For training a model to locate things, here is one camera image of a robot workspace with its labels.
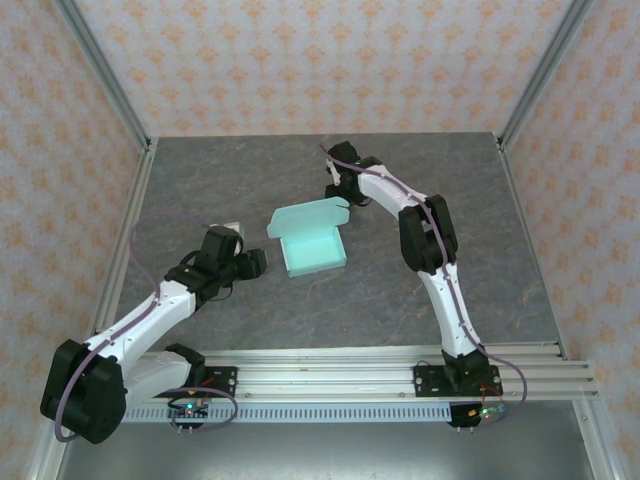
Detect grey metal shelf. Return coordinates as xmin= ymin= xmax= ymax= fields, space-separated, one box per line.
xmin=54 ymin=419 xmax=596 ymax=480

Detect aluminium frame leg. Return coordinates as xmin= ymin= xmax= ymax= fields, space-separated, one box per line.
xmin=574 ymin=394 xmax=619 ymax=480
xmin=27 ymin=399 xmax=76 ymax=480

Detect aluminium frame post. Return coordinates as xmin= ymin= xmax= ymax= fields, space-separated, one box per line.
xmin=52 ymin=0 xmax=154 ymax=151
xmin=497 ymin=0 xmax=596 ymax=151

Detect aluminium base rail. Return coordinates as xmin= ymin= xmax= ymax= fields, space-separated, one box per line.
xmin=52 ymin=342 xmax=601 ymax=402

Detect perforated grey cable duct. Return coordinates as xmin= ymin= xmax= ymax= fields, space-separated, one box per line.
xmin=119 ymin=403 xmax=454 ymax=424

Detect teal paper box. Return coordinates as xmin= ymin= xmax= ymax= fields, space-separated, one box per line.
xmin=265 ymin=196 xmax=352 ymax=279

